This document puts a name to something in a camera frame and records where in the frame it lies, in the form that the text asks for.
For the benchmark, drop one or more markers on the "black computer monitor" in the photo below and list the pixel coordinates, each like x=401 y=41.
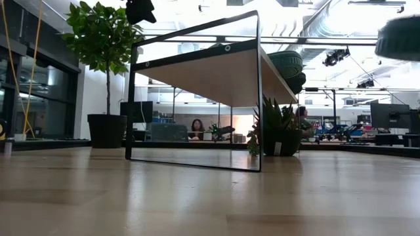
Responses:
x=416 y=121
x=390 y=116
x=142 y=111

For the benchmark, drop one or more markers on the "black rubber slide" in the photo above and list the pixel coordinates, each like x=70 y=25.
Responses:
x=298 y=83

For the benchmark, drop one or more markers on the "green rubber slide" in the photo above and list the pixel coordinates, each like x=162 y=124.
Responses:
x=285 y=64
x=400 y=39

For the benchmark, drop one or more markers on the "wooden shelf with black frame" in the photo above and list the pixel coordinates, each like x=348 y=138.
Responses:
x=213 y=75

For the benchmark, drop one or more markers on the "small grey metal cylinder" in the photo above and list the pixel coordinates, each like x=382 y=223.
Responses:
x=8 y=147

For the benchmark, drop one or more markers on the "black pole stand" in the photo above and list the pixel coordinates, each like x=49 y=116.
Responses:
x=334 y=108

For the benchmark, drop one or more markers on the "tall leafy potted plant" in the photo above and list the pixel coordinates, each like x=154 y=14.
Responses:
x=101 y=39

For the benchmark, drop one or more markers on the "black track light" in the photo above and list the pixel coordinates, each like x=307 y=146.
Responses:
x=334 y=57
x=365 y=84

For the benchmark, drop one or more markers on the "black desktop robot arm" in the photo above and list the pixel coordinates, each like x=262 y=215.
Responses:
x=223 y=130

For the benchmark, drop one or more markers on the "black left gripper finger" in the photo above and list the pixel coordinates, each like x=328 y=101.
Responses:
x=139 y=10

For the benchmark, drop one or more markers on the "small white cup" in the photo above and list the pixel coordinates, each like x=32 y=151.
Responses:
x=207 y=136

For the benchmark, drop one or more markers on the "black office desk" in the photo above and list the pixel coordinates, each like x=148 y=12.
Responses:
x=393 y=137

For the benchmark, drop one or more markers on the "small potted succulent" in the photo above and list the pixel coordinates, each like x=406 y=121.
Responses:
x=282 y=141

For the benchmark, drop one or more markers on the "person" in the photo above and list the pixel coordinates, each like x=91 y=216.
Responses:
x=197 y=126
x=302 y=113

